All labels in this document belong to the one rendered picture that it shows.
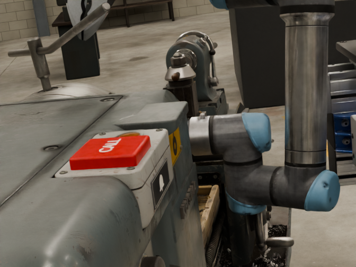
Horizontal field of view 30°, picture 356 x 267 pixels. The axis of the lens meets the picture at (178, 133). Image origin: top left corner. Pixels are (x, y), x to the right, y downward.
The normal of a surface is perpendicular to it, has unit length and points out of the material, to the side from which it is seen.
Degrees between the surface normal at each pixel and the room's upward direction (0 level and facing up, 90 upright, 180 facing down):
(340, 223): 0
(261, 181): 60
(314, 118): 83
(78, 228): 27
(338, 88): 90
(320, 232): 0
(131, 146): 0
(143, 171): 90
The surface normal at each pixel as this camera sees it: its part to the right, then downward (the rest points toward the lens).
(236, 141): -0.20, 0.28
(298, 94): -0.53, 0.11
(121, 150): -0.12, -0.96
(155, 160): 0.98, -0.07
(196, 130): -0.23, -0.28
